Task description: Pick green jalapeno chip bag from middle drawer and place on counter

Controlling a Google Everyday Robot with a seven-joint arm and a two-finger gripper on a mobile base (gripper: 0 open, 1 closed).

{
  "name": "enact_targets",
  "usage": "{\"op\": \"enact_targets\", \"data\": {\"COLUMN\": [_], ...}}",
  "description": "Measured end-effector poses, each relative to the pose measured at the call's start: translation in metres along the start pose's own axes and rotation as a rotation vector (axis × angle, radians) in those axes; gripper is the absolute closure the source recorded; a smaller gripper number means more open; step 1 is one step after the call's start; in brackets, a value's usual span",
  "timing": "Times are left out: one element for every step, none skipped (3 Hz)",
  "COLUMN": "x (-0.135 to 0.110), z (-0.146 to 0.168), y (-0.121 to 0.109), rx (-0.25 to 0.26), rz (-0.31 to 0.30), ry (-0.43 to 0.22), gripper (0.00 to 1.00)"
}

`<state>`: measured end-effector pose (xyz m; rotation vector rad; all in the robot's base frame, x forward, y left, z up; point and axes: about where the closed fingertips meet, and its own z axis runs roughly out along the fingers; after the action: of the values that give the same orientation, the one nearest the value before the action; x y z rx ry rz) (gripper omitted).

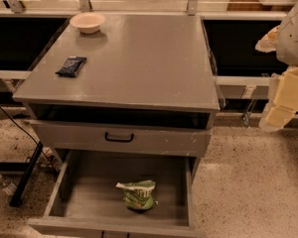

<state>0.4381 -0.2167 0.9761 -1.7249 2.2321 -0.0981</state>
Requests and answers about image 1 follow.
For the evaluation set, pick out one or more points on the grey railing frame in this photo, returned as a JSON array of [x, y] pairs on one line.
[[139, 4]]

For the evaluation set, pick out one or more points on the dark blue snack packet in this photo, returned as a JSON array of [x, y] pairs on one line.
[[71, 67]]

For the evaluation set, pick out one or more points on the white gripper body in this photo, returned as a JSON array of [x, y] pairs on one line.
[[294, 42]]

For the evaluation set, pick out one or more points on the open grey middle drawer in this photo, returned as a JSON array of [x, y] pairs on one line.
[[86, 203]]

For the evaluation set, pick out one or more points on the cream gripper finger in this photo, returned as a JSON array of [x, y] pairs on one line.
[[282, 100], [268, 42]]

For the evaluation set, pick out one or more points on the closed grey top drawer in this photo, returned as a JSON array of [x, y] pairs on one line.
[[147, 140]]

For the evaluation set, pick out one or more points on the black metal stand leg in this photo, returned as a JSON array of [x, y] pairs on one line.
[[16, 199]]

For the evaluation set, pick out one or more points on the green jalapeno chip bag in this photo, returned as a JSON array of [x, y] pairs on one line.
[[138, 195]]

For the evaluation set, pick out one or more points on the black drawer handle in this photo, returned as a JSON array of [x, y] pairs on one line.
[[118, 138]]

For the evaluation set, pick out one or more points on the beige bowl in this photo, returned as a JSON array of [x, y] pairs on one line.
[[87, 22]]

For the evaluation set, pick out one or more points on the grey drawer cabinet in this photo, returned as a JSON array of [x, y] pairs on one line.
[[128, 112]]

